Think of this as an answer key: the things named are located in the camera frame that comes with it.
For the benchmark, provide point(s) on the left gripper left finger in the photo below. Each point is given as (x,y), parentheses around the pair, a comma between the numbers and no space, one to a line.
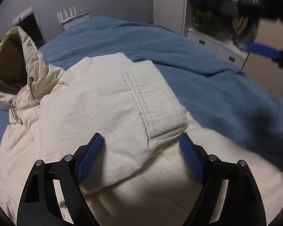
(39,204)

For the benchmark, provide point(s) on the white door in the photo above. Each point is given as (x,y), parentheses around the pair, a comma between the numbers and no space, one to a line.
(170,14)

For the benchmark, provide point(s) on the cream hooded puffer jacket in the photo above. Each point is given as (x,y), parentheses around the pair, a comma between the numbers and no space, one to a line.
(140,176)

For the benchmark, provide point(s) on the blue fleece bed blanket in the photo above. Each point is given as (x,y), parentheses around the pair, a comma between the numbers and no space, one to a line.
(218,95)

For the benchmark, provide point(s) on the white drawer cabinet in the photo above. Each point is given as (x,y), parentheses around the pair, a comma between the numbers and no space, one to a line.
(223,50)

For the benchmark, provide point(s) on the pile of dark clothes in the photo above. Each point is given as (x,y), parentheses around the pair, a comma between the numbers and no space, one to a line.
(226,20)

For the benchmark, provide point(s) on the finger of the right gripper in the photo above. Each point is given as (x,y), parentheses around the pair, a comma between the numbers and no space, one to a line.
(266,51)

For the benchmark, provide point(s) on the black monitor screen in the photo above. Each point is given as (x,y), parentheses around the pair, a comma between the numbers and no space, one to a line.
(27,22)

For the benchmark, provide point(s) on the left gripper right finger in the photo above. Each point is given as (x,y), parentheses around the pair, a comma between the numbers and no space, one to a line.
(242,204)

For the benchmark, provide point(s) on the white box under router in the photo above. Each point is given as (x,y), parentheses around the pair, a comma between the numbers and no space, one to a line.
(75,21)

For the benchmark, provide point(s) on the white wifi router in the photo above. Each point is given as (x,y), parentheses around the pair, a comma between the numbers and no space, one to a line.
(63,21)

